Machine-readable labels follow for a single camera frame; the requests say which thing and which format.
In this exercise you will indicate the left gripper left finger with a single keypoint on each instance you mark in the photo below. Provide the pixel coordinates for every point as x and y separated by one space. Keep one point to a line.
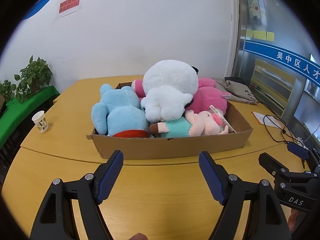
55 217

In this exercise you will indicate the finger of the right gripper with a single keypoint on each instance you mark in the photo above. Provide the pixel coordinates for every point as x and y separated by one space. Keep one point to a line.
297 150
273 167

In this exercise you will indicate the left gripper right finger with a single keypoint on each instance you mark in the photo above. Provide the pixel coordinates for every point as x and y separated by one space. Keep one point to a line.
266 219

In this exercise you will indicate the white phone case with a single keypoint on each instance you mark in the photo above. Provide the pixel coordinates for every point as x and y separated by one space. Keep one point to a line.
225 122

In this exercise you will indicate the pink plush bear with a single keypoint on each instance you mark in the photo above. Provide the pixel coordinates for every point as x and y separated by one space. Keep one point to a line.
206 95

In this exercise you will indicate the white panda plush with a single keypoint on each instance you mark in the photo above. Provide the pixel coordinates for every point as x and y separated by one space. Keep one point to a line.
169 85

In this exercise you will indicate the person's right hand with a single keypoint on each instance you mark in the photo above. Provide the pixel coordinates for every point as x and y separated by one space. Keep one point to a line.
295 219

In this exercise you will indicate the person's left hand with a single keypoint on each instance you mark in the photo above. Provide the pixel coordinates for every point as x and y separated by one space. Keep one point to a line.
139 236

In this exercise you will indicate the white paper sheet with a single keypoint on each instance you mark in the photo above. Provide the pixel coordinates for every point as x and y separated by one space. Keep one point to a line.
268 120

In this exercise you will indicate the blue window banner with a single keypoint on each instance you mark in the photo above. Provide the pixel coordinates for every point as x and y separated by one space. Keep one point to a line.
297 63

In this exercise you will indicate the cardboard box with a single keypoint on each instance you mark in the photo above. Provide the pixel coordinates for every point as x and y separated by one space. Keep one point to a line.
164 148

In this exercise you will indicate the pink pig plush doll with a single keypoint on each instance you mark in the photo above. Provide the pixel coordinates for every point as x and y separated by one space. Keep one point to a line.
191 124

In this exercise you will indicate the paper cup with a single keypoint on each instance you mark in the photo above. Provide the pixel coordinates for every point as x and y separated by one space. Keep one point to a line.
40 122

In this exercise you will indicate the green table cloth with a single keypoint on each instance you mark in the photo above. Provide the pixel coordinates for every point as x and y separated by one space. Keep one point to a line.
16 112

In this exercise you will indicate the yellow sticky notes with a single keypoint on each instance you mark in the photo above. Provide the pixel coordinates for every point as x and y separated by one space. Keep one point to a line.
258 34

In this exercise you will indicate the blue plush toy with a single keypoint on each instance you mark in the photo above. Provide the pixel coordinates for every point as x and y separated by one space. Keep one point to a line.
118 114

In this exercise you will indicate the potted green plant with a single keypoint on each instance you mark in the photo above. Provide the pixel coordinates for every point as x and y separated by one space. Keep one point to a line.
35 75

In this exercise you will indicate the red wall notice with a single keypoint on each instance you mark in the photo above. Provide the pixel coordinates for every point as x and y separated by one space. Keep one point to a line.
68 6

